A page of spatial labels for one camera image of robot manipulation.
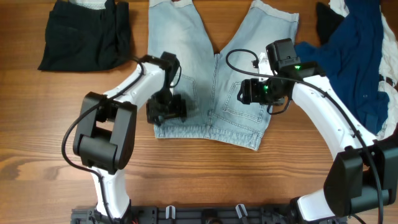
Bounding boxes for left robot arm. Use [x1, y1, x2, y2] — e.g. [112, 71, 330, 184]
[69, 52, 187, 223]

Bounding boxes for folded black shorts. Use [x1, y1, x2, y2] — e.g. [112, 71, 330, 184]
[38, 1, 132, 72]

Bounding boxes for light blue denim shorts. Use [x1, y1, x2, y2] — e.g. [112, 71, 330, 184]
[147, 0, 299, 150]

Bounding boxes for white patterned garment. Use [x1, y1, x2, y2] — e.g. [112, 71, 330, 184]
[69, 0, 106, 10]

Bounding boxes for dark blue shirt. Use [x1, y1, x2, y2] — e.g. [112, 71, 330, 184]
[295, 0, 389, 134]

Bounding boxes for black mounting rail base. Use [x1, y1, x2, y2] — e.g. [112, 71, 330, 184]
[70, 203, 348, 224]

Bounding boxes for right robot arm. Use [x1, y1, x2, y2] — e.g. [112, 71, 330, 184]
[237, 39, 397, 223]

